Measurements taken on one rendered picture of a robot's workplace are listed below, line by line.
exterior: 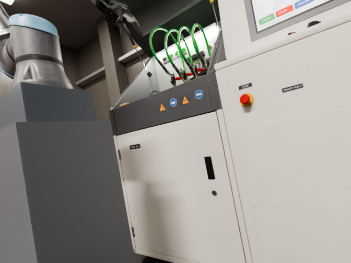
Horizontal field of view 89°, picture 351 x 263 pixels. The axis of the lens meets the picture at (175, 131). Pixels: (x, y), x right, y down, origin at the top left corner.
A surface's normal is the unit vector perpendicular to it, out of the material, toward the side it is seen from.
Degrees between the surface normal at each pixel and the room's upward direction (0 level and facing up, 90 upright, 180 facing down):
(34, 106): 90
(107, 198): 90
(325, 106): 90
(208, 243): 90
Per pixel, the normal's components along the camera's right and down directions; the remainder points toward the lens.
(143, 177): -0.53, 0.07
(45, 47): 0.74, -0.16
